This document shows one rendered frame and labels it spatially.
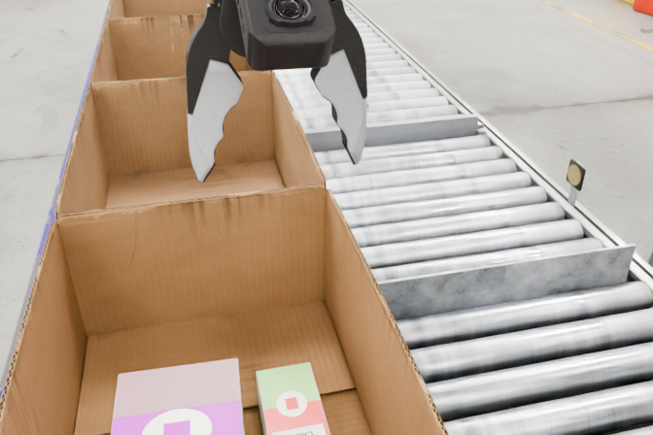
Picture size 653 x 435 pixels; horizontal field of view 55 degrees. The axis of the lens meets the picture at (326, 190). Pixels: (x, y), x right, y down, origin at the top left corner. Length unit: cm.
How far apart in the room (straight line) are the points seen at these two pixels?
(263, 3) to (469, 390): 66
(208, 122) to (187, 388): 27
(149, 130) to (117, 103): 7
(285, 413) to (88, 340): 28
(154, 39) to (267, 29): 111
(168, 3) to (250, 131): 80
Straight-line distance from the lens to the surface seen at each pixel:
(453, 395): 88
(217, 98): 42
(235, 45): 40
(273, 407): 61
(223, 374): 61
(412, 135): 153
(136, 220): 69
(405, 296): 97
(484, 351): 95
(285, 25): 32
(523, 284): 106
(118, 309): 76
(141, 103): 105
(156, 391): 61
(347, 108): 44
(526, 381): 92
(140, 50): 143
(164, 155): 109
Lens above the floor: 139
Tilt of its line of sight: 30 degrees down
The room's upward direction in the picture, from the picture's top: straight up
